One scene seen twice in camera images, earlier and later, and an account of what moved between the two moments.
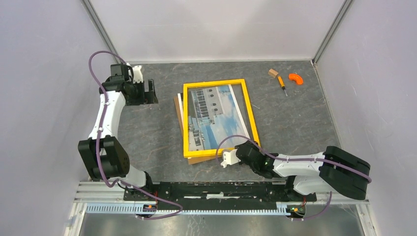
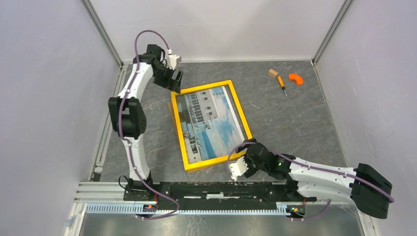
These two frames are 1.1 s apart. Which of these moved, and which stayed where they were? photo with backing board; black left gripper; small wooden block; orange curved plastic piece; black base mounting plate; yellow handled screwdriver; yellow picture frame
Moved: yellow picture frame; photo with backing board; black left gripper
Stayed: orange curved plastic piece; yellow handled screwdriver; small wooden block; black base mounting plate
